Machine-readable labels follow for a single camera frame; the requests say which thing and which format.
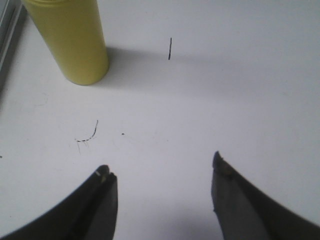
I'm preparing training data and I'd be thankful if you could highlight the yellow squeeze bottle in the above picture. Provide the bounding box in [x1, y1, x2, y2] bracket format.
[22, 0, 109, 86]

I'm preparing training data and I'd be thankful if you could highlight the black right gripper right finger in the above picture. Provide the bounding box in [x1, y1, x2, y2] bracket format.
[211, 151, 320, 240]

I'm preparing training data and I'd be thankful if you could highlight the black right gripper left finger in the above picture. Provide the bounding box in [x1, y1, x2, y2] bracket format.
[2, 165, 118, 240]

